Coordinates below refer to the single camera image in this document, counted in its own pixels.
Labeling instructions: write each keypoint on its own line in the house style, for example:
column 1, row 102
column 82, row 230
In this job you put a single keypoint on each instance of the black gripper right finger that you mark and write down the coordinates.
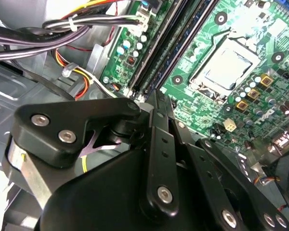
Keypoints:
column 204, row 166

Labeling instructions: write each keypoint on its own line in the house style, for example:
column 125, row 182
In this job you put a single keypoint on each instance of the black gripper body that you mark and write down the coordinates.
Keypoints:
column 98, row 204

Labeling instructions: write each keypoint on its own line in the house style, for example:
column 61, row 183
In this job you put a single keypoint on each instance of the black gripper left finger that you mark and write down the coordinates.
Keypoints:
column 50, row 149

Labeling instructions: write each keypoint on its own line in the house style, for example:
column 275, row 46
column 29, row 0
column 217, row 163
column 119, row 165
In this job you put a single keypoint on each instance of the RAM stick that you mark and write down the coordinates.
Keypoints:
column 187, row 41

